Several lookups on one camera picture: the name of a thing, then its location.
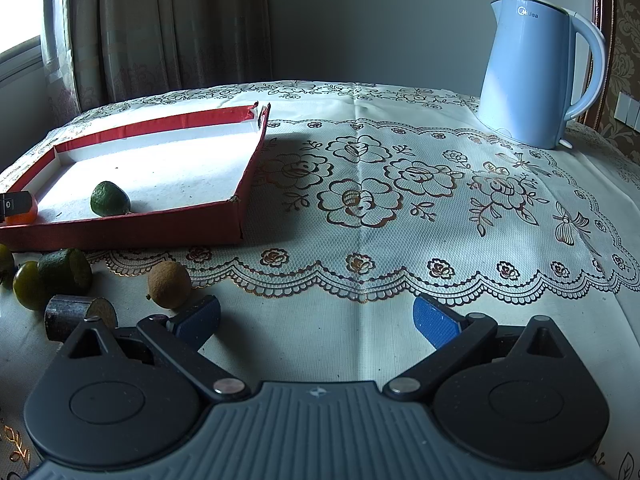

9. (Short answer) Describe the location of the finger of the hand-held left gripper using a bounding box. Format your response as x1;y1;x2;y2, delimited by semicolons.
0;191;32;219

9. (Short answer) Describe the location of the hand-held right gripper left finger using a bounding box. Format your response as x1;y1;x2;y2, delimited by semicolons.
60;295;251;403

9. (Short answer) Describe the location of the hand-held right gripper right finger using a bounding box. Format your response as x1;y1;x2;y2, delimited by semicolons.
384;294;576;403

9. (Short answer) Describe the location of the orange mandarin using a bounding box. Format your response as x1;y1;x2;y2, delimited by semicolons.
4;200;39;226

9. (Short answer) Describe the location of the brown longan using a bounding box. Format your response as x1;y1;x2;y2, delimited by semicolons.
146;260;193;310

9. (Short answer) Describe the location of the green tomato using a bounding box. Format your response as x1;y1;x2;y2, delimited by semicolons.
12;261;51;310
0;244;17;281

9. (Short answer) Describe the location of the green cucumber piece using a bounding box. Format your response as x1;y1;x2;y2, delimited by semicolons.
90;181;132;218
37;248;94;297

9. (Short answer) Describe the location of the red cardboard box tray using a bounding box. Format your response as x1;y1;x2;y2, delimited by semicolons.
0;102;271;252

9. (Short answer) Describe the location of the dark sugarcane piece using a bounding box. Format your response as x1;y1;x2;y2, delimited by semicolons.
44;294;119;343

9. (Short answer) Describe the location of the white floral lace tablecloth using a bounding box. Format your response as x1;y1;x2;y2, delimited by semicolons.
0;80;640;480

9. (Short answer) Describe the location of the window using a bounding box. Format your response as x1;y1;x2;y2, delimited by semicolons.
0;0;46;86

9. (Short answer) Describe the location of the light blue electric kettle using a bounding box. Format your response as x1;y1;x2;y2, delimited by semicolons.
477;0;608;150

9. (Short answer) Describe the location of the dark wooden trim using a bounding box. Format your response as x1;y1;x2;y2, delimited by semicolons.
575;0;619;126

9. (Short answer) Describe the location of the white wall switch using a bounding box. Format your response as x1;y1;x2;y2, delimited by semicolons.
616;91;640;128

